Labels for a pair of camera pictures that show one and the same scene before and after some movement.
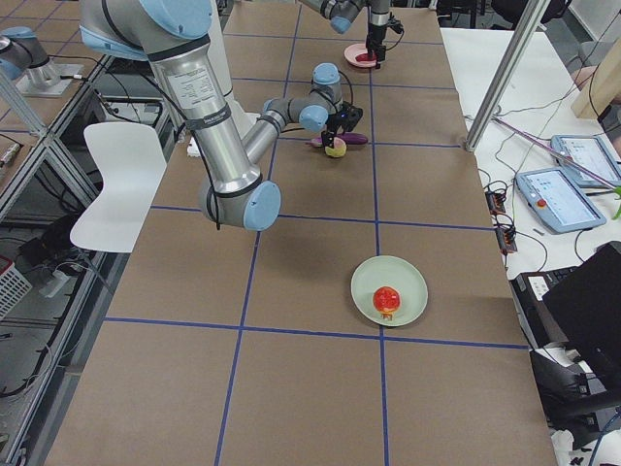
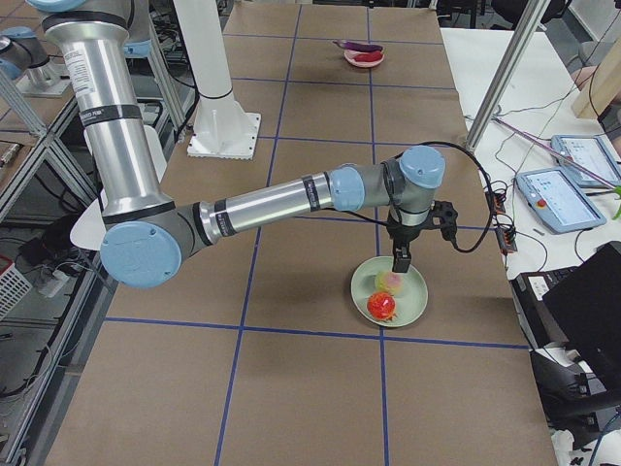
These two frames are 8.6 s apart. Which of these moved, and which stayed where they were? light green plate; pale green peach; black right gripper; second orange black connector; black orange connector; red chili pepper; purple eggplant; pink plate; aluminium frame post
Moved: purple eggplant; pale green peach; black right gripper
Stayed: light green plate; pink plate; black orange connector; second orange black connector; red chili pepper; aluminium frame post
